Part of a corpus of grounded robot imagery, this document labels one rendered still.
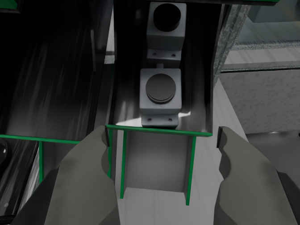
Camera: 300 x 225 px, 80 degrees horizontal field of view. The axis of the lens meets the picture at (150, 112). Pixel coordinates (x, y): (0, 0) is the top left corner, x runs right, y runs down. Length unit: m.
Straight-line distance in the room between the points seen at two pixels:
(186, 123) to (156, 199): 0.34
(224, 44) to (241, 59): 0.71
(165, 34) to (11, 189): 0.46
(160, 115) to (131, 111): 0.05
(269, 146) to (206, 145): 1.28
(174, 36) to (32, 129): 0.21
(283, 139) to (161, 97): 1.85
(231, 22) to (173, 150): 0.24
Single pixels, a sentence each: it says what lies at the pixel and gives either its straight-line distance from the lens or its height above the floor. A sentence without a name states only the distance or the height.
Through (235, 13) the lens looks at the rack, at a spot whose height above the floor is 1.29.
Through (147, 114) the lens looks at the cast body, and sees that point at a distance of 0.21.
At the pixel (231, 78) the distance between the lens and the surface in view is 1.04.
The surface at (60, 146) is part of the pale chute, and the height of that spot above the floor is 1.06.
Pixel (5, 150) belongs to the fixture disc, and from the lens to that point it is 0.57.
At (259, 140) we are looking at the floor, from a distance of 1.87.
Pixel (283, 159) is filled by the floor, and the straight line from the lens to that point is 1.87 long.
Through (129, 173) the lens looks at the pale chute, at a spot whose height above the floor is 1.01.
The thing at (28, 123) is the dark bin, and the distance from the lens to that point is 0.28.
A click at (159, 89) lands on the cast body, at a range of 0.18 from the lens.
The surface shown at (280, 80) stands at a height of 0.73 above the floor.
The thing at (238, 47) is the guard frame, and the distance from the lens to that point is 1.07.
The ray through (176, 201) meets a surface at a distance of 0.55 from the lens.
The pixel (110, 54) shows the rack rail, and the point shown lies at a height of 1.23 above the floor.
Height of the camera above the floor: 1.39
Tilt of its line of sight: 52 degrees down
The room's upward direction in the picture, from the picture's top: 1 degrees clockwise
